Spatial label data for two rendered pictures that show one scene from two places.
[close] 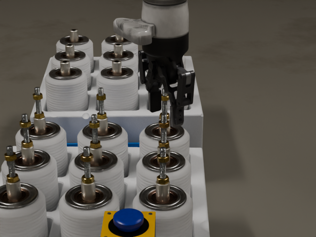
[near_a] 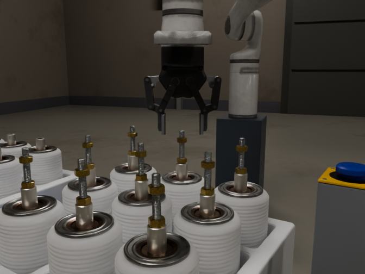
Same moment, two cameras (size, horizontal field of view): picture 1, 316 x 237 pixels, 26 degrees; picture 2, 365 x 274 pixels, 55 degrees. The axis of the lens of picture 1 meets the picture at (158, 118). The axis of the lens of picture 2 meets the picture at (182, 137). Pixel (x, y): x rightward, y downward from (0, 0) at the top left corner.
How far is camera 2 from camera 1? 0.97 m
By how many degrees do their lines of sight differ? 57
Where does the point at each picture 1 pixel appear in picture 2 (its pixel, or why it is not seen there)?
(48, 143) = (60, 210)
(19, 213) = (196, 257)
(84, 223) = (236, 234)
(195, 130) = not seen: hidden behind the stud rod
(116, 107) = (12, 191)
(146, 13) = (186, 23)
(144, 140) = (131, 178)
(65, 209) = (215, 231)
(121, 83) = (14, 164)
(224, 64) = not seen: outside the picture
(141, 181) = (183, 198)
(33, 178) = (119, 235)
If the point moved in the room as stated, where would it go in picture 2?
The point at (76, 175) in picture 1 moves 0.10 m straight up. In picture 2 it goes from (148, 212) to (147, 146)
